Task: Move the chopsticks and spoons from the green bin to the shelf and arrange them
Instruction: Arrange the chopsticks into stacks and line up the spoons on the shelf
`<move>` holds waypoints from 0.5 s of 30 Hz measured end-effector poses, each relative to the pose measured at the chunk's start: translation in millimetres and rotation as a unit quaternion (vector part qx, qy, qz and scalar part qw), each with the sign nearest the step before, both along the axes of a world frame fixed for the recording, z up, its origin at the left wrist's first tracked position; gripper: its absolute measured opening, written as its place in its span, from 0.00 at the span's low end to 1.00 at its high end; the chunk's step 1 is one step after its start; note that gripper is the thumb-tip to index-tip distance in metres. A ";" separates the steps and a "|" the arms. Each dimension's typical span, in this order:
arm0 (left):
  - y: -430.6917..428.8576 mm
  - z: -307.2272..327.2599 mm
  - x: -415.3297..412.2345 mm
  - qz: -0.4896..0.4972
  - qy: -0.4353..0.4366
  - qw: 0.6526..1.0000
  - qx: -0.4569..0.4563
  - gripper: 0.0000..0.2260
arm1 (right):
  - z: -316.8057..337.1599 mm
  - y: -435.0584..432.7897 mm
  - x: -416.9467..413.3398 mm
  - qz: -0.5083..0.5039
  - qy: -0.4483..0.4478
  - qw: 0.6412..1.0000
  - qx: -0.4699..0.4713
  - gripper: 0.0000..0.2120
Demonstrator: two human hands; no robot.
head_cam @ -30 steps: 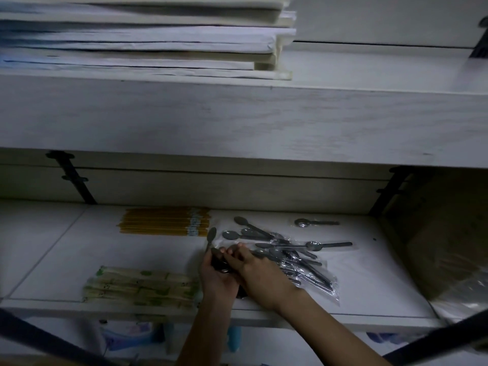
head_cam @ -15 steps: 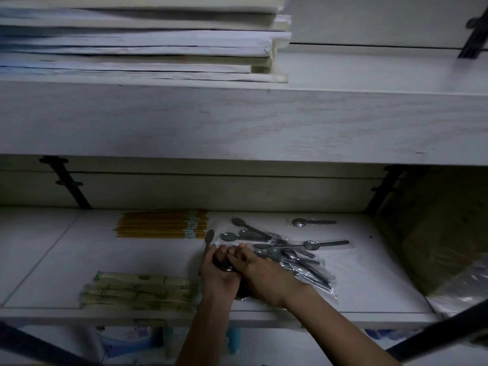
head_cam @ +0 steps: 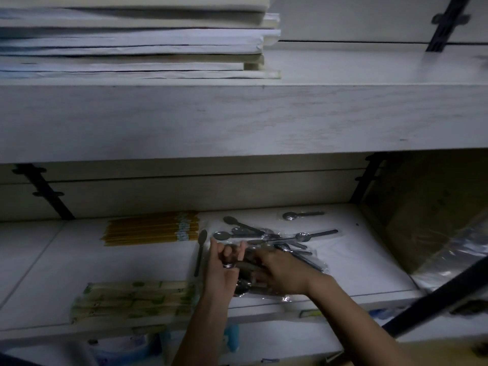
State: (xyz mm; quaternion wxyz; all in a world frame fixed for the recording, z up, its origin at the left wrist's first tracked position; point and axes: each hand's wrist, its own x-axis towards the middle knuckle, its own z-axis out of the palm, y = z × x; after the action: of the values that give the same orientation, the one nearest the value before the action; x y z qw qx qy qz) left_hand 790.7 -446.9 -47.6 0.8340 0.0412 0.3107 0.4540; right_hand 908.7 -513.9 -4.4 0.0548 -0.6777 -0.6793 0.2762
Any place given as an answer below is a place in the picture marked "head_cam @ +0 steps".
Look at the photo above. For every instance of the small teaspoon in clear wrapper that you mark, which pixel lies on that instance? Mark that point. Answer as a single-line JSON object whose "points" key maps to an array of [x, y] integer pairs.
{"points": [[301, 215]]}

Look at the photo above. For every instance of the person's left fingers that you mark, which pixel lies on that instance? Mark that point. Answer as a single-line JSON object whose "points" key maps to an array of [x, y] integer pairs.
{"points": [[228, 250]]}

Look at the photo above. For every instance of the person's right fingers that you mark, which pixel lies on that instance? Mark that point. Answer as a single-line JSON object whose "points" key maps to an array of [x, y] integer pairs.
{"points": [[263, 262]]}

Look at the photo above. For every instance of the green print bamboo chopstick packets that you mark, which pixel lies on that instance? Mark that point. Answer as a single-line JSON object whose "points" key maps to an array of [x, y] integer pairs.
{"points": [[133, 301]]}

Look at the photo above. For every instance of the clear plastic wrap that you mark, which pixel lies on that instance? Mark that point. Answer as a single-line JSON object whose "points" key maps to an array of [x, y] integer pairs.
{"points": [[453, 259]]}

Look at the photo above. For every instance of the clear packet of steel spoons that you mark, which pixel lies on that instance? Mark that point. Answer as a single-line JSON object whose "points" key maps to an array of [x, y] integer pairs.
{"points": [[244, 287]]}

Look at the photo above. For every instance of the person's left hand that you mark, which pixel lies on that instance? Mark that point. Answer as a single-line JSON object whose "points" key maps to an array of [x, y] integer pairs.
{"points": [[219, 278]]}

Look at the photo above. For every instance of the person's right forearm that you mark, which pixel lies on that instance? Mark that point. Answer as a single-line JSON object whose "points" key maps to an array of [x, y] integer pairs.
{"points": [[354, 323]]}

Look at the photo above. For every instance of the bundle of yellow chopsticks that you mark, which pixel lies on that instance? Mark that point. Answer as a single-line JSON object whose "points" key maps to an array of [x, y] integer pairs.
{"points": [[150, 227]]}

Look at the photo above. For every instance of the stack of white boards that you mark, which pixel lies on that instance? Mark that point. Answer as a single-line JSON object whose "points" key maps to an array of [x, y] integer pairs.
{"points": [[133, 38]]}

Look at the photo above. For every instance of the dark unwrapped metal spoon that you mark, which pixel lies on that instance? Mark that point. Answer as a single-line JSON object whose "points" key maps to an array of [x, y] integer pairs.
{"points": [[199, 251]]}

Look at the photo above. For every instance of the thin white shelf board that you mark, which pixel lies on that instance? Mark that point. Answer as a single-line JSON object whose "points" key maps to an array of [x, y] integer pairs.
{"points": [[362, 262]]}

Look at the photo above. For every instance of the black metal bar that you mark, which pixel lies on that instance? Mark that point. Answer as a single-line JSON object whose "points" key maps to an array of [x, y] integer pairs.
{"points": [[438, 297]]}

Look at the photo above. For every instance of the person's left forearm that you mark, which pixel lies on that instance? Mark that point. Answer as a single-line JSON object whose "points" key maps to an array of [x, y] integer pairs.
{"points": [[204, 331]]}

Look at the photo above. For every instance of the black shelf upright rail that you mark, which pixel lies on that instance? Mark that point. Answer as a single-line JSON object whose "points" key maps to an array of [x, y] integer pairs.
{"points": [[45, 190], [366, 177], [448, 22]]}

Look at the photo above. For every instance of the blue and white packet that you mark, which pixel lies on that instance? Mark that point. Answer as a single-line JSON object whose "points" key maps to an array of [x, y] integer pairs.
{"points": [[122, 348]]}

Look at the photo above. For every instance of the pile of wrapped metal spoons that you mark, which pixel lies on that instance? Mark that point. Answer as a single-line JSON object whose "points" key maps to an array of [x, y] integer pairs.
{"points": [[267, 236]]}

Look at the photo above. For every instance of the person's right hand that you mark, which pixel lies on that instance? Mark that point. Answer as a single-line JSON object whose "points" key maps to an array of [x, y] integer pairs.
{"points": [[286, 274]]}

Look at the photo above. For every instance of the thick white wooden shelf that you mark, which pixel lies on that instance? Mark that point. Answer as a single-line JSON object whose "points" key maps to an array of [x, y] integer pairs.
{"points": [[244, 118]]}

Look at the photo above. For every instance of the brown cardboard box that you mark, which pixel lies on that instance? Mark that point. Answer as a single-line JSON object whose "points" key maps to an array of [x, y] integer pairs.
{"points": [[427, 209]]}

